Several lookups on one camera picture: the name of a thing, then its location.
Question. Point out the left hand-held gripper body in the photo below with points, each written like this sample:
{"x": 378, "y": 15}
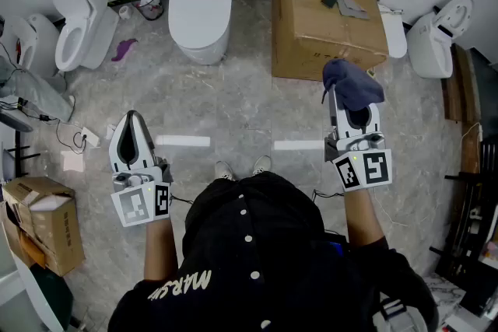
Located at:
{"x": 140, "y": 202}

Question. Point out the person's shoe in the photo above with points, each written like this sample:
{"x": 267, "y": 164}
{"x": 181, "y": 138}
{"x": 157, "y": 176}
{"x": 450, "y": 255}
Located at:
{"x": 261, "y": 165}
{"x": 224, "y": 170}

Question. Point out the person's right forearm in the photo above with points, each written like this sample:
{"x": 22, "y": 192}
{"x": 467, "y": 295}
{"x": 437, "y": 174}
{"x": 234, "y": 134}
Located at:
{"x": 363, "y": 217}

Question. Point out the person's left forearm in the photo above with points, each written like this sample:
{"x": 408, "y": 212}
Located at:
{"x": 160, "y": 249}

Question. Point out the black round stool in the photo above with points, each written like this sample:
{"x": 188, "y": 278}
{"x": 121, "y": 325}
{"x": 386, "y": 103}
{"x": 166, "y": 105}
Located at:
{"x": 15, "y": 121}

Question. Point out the white power strip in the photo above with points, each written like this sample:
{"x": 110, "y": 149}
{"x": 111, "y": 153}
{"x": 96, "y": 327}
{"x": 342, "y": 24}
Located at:
{"x": 90, "y": 137}

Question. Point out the grey cloth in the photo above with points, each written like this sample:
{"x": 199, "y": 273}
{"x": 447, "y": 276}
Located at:
{"x": 352, "y": 8}

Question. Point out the large cardboard box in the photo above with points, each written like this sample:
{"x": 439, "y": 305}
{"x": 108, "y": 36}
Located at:
{"x": 311, "y": 39}

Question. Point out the white open-lid toilet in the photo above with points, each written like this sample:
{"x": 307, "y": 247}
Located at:
{"x": 87, "y": 23}

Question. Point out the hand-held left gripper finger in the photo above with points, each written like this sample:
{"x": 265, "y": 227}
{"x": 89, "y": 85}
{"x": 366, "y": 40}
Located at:
{"x": 146, "y": 151}
{"x": 115, "y": 151}

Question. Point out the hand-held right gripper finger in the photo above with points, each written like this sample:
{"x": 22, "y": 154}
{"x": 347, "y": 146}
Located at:
{"x": 340, "y": 124}
{"x": 374, "y": 120}

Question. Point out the marble-patterned table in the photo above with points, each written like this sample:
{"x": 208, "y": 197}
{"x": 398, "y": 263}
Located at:
{"x": 443, "y": 291}

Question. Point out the person's right shoe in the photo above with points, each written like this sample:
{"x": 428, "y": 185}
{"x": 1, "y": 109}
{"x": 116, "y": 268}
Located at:
{"x": 261, "y": 165}

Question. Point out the purple cloth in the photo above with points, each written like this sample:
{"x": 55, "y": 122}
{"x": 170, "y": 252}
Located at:
{"x": 123, "y": 49}

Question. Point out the white toilet with open seat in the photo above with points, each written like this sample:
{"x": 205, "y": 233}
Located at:
{"x": 428, "y": 46}

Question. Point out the person's left shoe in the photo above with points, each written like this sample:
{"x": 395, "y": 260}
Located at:
{"x": 224, "y": 170}

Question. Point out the brown wooden planks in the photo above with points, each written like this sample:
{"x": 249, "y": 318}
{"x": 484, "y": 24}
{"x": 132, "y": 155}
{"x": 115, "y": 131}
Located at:
{"x": 453, "y": 89}

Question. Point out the white plastic panel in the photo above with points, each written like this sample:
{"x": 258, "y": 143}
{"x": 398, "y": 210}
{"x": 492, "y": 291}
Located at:
{"x": 395, "y": 33}

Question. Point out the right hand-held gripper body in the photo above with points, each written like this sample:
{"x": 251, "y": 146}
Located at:
{"x": 362, "y": 167}

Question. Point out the white paper roll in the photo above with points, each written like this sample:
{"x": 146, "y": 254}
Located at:
{"x": 125, "y": 12}

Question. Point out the black metal rack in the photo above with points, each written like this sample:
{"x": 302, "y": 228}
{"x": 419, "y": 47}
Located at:
{"x": 463, "y": 229}

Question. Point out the dark blue cloth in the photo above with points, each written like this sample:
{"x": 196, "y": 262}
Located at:
{"x": 352, "y": 85}

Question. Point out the white paper sheet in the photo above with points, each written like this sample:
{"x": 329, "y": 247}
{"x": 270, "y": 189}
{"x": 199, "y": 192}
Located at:
{"x": 72, "y": 161}

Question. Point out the white closed-lid toilet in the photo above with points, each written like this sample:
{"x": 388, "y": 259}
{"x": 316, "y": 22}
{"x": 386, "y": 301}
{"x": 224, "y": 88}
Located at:
{"x": 200, "y": 8}

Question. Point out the person's black clothing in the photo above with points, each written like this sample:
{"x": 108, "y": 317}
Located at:
{"x": 280, "y": 264}

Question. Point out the small cardboard box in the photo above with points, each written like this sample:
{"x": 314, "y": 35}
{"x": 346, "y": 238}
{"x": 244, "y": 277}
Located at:
{"x": 54, "y": 229}

